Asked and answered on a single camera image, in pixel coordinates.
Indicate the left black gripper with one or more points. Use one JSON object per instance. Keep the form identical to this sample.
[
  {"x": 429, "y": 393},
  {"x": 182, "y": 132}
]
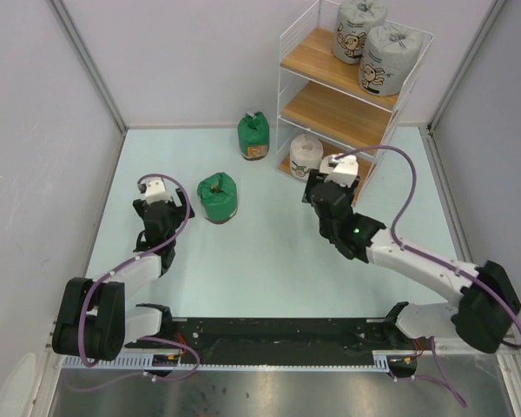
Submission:
[{"x": 180, "y": 211}]

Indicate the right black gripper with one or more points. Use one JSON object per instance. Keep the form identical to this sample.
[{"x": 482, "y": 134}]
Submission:
[{"x": 314, "y": 177}]

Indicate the white roll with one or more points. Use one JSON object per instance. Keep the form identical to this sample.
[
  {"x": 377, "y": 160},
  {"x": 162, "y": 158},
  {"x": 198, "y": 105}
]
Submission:
[{"x": 306, "y": 153}]

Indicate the white wire wooden shelf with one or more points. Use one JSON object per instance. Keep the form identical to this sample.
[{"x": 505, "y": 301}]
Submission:
[{"x": 320, "y": 95}]

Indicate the grey roll front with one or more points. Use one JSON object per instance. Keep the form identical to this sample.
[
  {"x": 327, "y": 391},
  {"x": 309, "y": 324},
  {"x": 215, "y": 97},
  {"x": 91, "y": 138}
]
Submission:
[{"x": 390, "y": 53}]

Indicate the grey roll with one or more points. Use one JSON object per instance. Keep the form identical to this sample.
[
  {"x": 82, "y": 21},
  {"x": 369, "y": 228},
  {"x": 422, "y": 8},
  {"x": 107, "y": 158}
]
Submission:
[
  {"x": 354, "y": 21},
  {"x": 390, "y": 53}
]

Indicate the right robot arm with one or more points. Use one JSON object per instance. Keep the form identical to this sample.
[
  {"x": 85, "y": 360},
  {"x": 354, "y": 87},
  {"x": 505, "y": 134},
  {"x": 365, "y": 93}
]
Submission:
[{"x": 480, "y": 302}]

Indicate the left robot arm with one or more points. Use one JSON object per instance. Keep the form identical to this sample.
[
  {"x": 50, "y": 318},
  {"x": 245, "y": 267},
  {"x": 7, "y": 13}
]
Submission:
[{"x": 93, "y": 321}]

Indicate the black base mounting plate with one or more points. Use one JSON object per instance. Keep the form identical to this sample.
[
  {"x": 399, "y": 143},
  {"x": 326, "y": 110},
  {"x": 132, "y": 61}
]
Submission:
[{"x": 303, "y": 343}]

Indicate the grey wrapped roll back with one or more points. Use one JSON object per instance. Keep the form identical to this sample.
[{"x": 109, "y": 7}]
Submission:
[{"x": 354, "y": 21}]

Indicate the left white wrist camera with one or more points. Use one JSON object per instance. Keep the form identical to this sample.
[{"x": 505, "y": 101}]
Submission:
[{"x": 154, "y": 190}]

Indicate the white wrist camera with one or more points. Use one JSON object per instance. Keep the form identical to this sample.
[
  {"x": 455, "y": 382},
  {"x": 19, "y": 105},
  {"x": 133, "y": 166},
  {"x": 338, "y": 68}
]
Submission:
[
  {"x": 154, "y": 190},
  {"x": 339, "y": 169}
]

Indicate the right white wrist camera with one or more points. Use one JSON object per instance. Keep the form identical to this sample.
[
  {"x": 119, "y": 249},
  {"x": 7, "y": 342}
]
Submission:
[{"x": 339, "y": 169}]

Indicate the aluminium frame rail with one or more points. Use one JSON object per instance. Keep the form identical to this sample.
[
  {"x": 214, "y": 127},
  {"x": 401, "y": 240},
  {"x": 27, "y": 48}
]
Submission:
[{"x": 402, "y": 345}]

